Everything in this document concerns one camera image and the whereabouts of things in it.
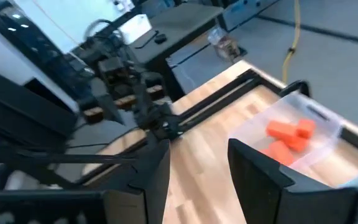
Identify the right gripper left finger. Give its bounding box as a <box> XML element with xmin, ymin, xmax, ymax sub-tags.
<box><xmin>104</xmin><ymin>139</ymin><xmax>171</xmax><ymax>224</ymax></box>

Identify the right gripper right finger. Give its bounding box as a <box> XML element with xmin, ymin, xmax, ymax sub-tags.
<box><xmin>227</xmin><ymin>139</ymin><xmax>358</xmax><ymax>224</ymax></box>

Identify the red rectangular block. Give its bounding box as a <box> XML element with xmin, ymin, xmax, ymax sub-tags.
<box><xmin>261</xmin><ymin>140</ymin><xmax>295</xmax><ymax>166</ymax></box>
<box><xmin>286</xmin><ymin>136</ymin><xmax>310</xmax><ymax>153</ymax></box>
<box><xmin>265</xmin><ymin>120</ymin><xmax>298</xmax><ymax>140</ymax></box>

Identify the small red block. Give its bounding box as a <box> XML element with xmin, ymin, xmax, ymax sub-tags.
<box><xmin>296</xmin><ymin>118</ymin><xmax>317</xmax><ymax>139</ymax></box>

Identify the small black device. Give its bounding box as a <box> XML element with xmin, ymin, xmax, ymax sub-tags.
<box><xmin>154</xmin><ymin>32</ymin><xmax>168</xmax><ymax>45</ymax></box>

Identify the clear plastic object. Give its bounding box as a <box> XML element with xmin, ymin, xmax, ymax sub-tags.
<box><xmin>206</xmin><ymin>26</ymin><xmax>249</xmax><ymax>62</ymax></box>

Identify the grey desk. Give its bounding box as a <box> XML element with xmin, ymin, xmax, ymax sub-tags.
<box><xmin>129</xmin><ymin>2</ymin><xmax>225</xmax><ymax>66</ymax></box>

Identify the black aluminium table frame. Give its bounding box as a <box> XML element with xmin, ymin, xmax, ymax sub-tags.
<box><xmin>82</xmin><ymin>68</ymin><xmax>358</xmax><ymax>187</ymax></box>

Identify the yellow cable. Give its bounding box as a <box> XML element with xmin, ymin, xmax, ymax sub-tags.
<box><xmin>282</xmin><ymin>0</ymin><xmax>301</xmax><ymax>84</ymax></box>

